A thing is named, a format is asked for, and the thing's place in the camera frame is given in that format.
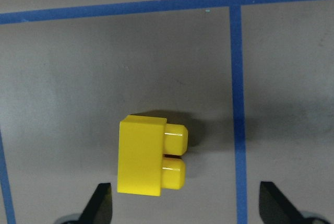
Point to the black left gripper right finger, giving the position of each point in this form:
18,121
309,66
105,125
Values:
274,207

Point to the yellow two-stud toy block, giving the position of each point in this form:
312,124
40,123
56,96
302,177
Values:
149,155

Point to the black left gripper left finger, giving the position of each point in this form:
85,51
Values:
99,207

